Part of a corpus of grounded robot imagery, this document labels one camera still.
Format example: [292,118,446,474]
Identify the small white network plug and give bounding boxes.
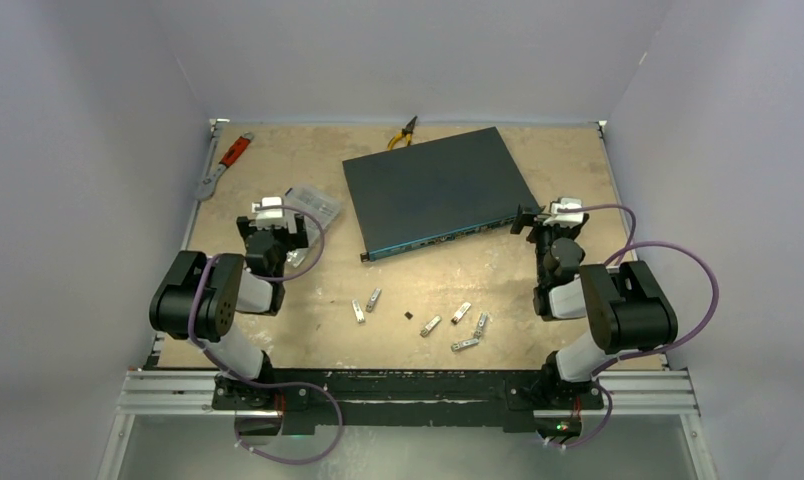
[352,299,366,324]

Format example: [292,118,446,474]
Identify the dark grey network switch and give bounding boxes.
[342,127,540,262]

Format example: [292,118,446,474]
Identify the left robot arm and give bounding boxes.
[149,206,322,409]

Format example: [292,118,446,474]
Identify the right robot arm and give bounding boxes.
[511,203,678,407]

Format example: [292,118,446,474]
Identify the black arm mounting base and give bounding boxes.
[212,368,604,435]

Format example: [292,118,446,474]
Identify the clear plastic organizer box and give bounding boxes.
[284,184,342,267]

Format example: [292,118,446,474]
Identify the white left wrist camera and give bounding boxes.
[251,197,288,229]

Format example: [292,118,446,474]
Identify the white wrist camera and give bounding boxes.
[544,197,585,227]
[251,197,288,229]

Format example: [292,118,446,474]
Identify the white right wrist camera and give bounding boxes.
[544,197,585,227]

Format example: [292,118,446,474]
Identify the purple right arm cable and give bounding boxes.
[544,203,721,452]

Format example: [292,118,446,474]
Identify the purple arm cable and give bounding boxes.
[186,203,345,468]
[544,203,721,452]

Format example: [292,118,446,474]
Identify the red handled adjustable wrench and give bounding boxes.
[195,132,255,202]

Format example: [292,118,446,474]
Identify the yellow handled pliers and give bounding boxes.
[386,116,418,151]

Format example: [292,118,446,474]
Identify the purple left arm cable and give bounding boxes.
[186,203,345,468]

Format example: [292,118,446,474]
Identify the aluminium frame rail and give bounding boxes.
[117,370,699,415]

